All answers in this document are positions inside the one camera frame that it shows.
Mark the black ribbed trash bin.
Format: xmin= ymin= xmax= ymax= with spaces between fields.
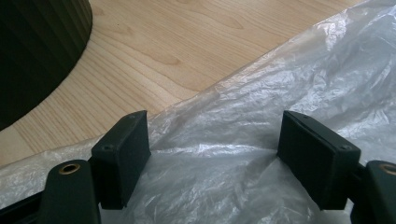
xmin=0 ymin=0 xmax=93 ymax=132

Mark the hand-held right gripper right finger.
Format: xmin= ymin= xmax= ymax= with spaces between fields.
xmin=276 ymin=110 xmax=362 ymax=211

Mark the clear plastic bag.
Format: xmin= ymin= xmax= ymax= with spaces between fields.
xmin=0 ymin=0 xmax=396 ymax=224

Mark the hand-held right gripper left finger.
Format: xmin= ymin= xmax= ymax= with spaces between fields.
xmin=91 ymin=109 xmax=152 ymax=210

